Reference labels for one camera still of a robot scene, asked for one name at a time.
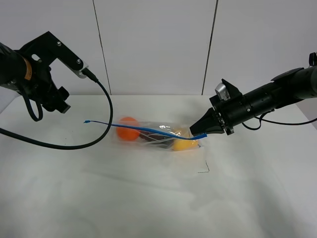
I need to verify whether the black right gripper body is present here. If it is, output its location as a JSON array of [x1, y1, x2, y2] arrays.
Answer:
[[210, 95, 250, 135]]

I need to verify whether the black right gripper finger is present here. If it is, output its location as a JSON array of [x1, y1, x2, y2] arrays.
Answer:
[[191, 125, 224, 136], [190, 108, 220, 129]]

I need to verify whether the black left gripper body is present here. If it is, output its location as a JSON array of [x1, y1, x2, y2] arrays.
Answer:
[[23, 59, 70, 114]]

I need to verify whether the clear zip bag blue seal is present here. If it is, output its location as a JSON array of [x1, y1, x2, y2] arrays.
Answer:
[[83, 119, 208, 152]]

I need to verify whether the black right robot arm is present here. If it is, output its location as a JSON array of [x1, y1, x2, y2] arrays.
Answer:
[[190, 52, 317, 136]]

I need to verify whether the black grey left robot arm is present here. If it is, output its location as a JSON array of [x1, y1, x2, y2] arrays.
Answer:
[[0, 44, 70, 114]]

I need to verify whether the yellow pear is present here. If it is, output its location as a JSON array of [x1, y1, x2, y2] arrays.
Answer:
[[172, 128, 199, 151]]

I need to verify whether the dark purple eggplant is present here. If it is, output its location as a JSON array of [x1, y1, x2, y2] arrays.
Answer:
[[139, 131, 174, 149]]

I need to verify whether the orange fruit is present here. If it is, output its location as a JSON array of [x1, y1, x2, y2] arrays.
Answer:
[[116, 117, 140, 141]]

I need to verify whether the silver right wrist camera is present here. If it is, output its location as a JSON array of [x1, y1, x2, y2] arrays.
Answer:
[[215, 83, 230, 101]]

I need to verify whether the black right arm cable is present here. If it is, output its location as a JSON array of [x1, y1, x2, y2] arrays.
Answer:
[[241, 109, 317, 131]]

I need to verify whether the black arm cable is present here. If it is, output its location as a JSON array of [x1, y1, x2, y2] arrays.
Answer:
[[0, 68, 114, 151], [241, 109, 317, 131]]

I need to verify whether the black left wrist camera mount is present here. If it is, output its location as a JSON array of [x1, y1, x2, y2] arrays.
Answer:
[[19, 31, 88, 78]]

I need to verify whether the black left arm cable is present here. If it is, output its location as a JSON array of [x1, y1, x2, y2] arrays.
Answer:
[[0, 68, 114, 151]]

